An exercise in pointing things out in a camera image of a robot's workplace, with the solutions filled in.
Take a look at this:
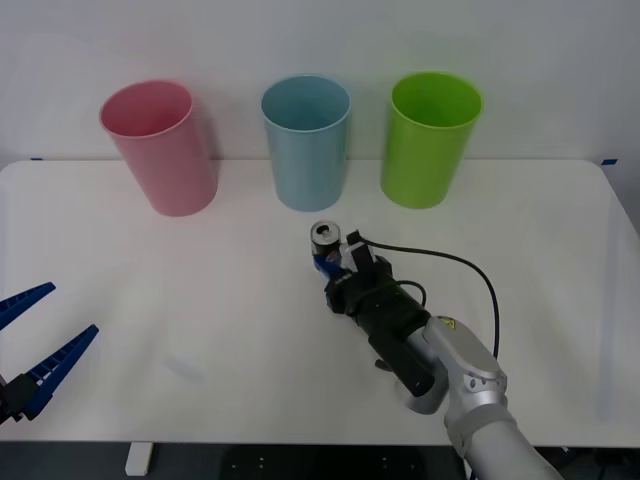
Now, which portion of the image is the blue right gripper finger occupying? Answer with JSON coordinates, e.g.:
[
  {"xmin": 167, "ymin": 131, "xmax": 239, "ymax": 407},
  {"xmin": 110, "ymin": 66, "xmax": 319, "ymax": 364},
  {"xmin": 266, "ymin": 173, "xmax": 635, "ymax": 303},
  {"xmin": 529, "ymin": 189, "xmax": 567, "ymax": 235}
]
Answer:
[{"xmin": 313, "ymin": 255, "xmax": 336, "ymax": 314}]

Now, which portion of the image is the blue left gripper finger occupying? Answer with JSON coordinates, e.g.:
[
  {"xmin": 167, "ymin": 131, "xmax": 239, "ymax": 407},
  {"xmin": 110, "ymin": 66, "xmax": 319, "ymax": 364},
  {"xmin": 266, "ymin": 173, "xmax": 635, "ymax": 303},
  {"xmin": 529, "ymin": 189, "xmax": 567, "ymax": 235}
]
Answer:
[
  {"xmin": 3, "ymin": 324, "xmax": 100, "ymax": 424},
  {"xmin": 0, "ymin": 281, "xmax": 57, "ymax": 330}
]

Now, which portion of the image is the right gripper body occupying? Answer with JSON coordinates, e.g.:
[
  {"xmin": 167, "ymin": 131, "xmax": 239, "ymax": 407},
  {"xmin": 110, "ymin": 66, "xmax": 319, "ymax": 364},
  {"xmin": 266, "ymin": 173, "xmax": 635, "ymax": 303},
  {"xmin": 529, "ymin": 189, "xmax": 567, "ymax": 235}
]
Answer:
[{"xmin": 325, "ymin": 255, "xmax": 397, "ymax": 317}]

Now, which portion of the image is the dark blue drink can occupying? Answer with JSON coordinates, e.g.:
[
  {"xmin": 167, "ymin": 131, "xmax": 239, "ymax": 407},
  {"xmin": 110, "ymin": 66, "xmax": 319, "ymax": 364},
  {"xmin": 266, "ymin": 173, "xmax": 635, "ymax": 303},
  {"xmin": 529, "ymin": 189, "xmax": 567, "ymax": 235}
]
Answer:
[{"xmin": 309, "ymin": 221, "xmax": 347, "ymax": 280}]

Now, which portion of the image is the white table leg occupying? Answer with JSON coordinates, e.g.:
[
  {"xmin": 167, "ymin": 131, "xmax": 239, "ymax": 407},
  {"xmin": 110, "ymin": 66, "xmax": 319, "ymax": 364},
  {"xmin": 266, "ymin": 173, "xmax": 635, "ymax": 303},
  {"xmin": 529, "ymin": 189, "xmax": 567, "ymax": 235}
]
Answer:
[{"xmin": 124, "ymin": 442, "xmax": 152, "ymax": 476}]

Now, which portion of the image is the pale blue plastic bin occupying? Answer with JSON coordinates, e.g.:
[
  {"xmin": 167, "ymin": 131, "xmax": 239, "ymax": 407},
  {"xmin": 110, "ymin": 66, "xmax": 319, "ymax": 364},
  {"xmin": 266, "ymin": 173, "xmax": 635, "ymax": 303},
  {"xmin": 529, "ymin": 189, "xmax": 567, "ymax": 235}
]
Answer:
[{"xmin": 259, "ymin": 74, "xmax": 352, "ymax": 213}]

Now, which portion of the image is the green plastic bin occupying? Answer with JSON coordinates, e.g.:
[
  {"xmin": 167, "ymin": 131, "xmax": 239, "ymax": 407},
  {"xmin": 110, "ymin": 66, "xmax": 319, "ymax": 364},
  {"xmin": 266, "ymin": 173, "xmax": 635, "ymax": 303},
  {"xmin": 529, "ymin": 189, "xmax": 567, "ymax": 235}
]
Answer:
[{"xmin": 379, "ymin": 71, "xmax": 484, "ymax": 210}]

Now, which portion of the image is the pink plastic bin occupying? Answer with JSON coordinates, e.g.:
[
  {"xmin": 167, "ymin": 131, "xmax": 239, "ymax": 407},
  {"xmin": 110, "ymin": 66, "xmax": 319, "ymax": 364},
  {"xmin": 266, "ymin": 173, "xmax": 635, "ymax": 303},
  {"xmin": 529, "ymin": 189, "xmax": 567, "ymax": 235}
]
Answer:
[{"xmin": 98, "ymin": 78, "xmax": 220, "ymax": 218}]

